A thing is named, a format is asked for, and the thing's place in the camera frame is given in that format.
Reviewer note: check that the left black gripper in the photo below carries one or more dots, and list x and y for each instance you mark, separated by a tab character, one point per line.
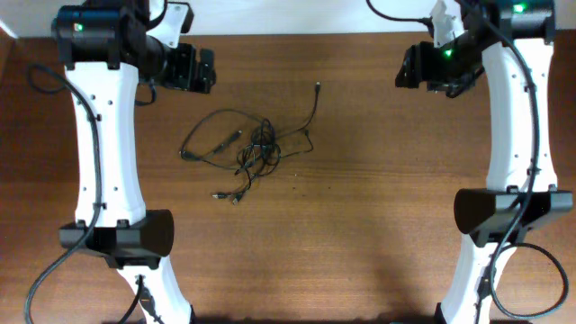
193	70

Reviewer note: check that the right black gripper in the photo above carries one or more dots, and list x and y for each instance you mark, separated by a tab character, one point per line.
415	70

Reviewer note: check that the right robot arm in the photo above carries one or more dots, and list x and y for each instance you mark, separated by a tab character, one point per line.
511	43

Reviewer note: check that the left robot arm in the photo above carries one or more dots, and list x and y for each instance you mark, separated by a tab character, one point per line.
108	49

